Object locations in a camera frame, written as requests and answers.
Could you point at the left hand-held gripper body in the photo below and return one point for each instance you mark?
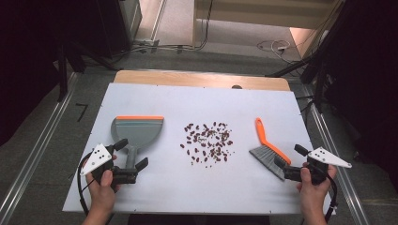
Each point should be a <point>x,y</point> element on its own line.
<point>95,160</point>

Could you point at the person's right hand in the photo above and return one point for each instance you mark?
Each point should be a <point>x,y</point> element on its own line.
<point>313,197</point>

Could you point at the black stand leg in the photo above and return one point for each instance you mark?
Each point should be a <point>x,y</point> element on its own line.
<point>62,78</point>
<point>291,67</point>

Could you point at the grey dustpan with orange edge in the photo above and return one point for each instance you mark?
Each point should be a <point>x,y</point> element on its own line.
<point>137,131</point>

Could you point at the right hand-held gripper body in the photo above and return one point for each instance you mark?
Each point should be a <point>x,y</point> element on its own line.
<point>322,155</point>

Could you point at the wooden table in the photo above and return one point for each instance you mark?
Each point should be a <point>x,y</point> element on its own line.
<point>194,79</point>

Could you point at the black curtain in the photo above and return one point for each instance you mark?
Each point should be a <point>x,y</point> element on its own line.
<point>369,78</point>
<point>28,62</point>

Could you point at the white board sheet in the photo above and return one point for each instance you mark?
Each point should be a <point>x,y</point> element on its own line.
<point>200,187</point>

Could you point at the red beans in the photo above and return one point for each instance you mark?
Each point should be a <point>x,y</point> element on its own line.
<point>208,140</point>

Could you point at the person's left hand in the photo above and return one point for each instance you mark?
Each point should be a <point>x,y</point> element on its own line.
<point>101,197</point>

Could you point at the metal floor rail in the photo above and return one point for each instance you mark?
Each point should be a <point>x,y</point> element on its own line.
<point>40,140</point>
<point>339,175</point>

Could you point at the grey power strip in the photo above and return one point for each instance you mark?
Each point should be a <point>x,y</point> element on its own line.
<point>147,43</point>

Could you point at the orange brush with grey bristles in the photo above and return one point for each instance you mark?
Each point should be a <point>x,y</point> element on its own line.
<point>269,154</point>

